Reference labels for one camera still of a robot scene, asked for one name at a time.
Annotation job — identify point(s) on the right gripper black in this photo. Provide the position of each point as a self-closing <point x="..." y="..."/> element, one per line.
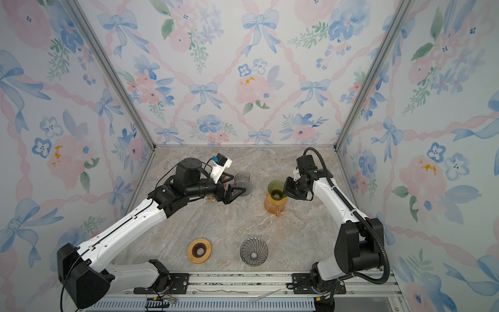
<point x="288" y="190"/>

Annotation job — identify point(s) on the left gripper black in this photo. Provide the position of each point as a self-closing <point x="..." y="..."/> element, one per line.
<point x="228" y="198"/>

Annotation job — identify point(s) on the green glass dripper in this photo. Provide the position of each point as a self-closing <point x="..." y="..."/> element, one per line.
<point x="276" y="189"/>

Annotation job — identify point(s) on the orange glass carafe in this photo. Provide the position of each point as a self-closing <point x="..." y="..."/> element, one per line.
<point x="275" y="207"/>

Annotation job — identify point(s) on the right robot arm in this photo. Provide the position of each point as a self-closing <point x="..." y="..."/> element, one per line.
<point x="359" y="251"/>

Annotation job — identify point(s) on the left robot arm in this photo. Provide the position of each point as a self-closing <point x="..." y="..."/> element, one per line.
<point x="86" y="270"/>

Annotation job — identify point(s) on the grey glass dripper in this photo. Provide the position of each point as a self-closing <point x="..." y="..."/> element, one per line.
<point x="254" y="251"/>

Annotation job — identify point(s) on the grey glass carafe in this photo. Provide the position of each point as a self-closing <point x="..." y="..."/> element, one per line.
<point x="243" y="179"/>

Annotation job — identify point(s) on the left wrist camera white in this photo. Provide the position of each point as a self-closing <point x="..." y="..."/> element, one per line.
<point x="221" y="163"/>

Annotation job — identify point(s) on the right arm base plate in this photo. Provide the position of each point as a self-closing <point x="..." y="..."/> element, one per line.
<point x="305" y="284"/>

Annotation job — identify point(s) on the aluminium front rail frame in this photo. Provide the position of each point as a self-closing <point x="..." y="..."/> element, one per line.
<point x="257" y="291"/>

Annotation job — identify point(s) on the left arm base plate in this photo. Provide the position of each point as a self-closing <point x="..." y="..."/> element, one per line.
<point x="173" y="284"/>

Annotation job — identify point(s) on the right corner aluminium post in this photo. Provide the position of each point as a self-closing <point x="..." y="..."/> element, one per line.
<point x="387" y="43"/>

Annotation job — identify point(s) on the corner aluminium post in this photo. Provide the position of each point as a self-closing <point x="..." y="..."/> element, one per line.
<point x="76" y="13"/>
<point x="387" y="43"/>

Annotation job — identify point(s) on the left corner aluminium post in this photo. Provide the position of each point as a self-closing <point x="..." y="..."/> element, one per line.
<point x="76" y="13"/>

